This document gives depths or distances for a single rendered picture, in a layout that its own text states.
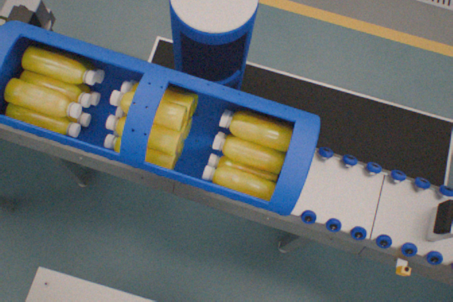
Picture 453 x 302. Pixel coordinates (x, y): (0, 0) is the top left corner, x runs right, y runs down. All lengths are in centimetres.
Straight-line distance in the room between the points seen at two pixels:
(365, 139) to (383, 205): 92
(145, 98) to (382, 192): 77
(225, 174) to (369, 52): 163
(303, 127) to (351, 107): 125
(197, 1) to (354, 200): 77
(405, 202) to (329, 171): 24
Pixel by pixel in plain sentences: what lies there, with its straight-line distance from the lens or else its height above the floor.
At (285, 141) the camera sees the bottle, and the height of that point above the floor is 113.
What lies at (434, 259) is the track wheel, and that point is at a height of 97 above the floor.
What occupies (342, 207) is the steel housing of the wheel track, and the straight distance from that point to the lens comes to 162.
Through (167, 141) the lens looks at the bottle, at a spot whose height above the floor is 114.
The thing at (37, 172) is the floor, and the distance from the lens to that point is 264.
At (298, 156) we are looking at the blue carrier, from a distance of 130.
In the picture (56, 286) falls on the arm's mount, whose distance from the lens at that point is 146.
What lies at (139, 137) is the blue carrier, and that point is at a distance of 133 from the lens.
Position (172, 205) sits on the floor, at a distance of 250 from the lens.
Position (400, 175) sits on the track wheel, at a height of 98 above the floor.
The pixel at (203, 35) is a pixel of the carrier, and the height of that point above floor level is 101.
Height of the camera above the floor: 247
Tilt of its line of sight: 72 degrees down
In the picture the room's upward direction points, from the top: 11 degrees clockwise
